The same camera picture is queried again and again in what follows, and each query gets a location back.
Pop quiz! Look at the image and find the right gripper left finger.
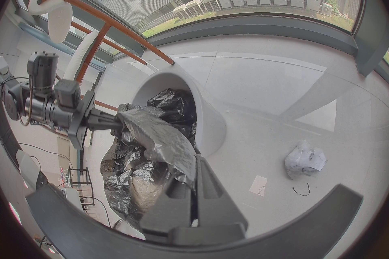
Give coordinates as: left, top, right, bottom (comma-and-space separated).
140, 182, 195, 237

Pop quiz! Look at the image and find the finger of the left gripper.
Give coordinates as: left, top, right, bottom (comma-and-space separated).
87, 108, 122, 132

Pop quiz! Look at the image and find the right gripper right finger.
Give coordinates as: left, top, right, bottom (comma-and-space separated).
194, 155, 249, 231

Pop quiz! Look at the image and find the black plastic bag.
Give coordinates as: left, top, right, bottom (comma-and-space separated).
100, 88, 202, 223

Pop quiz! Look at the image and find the white paper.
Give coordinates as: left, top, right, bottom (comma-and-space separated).
285, 140, 329, 180

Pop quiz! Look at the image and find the white trash bin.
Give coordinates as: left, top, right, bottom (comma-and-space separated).
133, 70, 227, 158

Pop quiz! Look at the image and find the wooden chair with white cushions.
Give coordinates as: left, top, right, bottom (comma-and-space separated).
27, 0, 176, 114

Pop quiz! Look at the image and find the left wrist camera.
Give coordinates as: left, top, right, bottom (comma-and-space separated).
54, 79, 82, 111

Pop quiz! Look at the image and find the black bent wire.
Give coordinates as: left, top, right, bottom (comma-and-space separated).
292, 183, 310, 196

